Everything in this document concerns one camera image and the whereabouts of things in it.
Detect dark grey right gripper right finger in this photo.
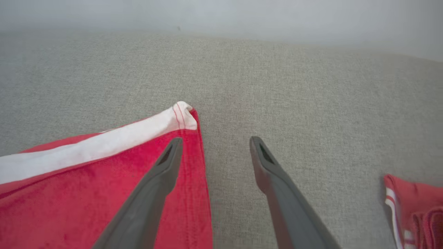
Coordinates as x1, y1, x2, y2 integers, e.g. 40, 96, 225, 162
249, 136, 341, 249

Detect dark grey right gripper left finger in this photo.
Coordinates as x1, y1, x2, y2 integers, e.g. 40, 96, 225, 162
91, 137, 183, 249

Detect folded red jersey number 23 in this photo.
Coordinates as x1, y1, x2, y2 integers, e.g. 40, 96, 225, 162
0, 101, 214, 249

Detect red shirt with white sleeves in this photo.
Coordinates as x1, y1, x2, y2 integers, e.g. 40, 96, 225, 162
383, 174, 443, 249

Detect grey fabric sofa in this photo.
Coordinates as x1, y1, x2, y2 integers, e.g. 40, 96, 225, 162
0, 29, 443, 249

